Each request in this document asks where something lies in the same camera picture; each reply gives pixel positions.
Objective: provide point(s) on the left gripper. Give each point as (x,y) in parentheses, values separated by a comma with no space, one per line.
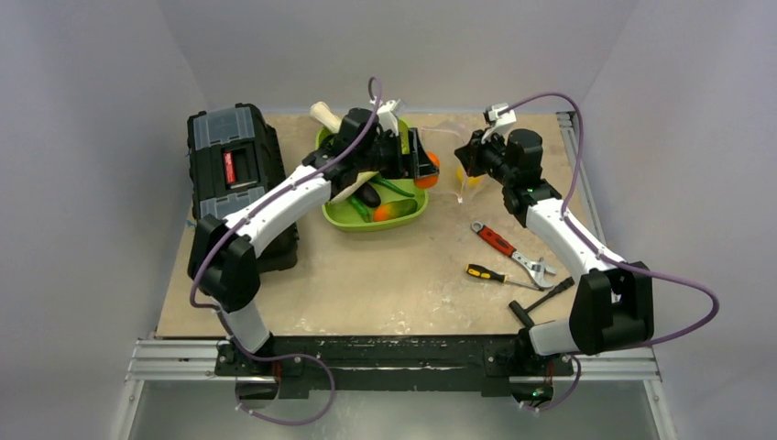
(400,169)

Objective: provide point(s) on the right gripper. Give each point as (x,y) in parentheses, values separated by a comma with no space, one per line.
(465,156)

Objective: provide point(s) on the orange toy tangerine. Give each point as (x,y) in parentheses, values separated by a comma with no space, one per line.
(430,179)

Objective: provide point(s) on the yellow toy pear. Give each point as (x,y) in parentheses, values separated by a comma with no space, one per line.
(467,181)

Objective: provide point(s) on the clear zip top bag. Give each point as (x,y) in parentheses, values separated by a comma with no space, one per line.
(443,139)

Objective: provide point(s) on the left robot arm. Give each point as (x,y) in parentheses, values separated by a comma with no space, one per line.
(224,251)

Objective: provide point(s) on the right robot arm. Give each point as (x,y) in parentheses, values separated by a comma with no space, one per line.
(612,307)

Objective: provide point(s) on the toy mango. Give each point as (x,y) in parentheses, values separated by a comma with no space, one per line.
(394,210)

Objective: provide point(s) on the green toy chili pepper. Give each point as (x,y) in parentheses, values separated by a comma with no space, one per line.
(388,184)

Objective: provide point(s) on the toy celery stalk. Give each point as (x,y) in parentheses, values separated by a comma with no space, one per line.
(362,178)

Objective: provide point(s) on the toy eggplant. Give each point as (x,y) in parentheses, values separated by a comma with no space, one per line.
(368,195)

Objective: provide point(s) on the green plastic tray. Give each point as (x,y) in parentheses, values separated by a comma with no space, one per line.
(352,221)

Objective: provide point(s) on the yellow black screwdriver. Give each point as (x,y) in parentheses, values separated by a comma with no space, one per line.
(482,273)

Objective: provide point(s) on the toy leek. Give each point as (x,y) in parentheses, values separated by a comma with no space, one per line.
(321,112)

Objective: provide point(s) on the red adjustable wrench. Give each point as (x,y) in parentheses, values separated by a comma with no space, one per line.
(537,269)

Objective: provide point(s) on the black hammer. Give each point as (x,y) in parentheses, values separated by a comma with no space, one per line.
(524,314)

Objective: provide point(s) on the black toolbox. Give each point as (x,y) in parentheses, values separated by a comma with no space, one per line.
(234,159)

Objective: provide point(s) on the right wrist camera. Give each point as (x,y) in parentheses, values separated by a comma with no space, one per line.
(500,119)

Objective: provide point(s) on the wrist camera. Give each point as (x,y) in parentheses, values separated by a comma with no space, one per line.
(500,119)
(387,114)

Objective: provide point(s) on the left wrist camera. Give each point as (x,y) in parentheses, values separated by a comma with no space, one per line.
(387,114)

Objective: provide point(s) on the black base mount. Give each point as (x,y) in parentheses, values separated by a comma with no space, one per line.
(491,365)

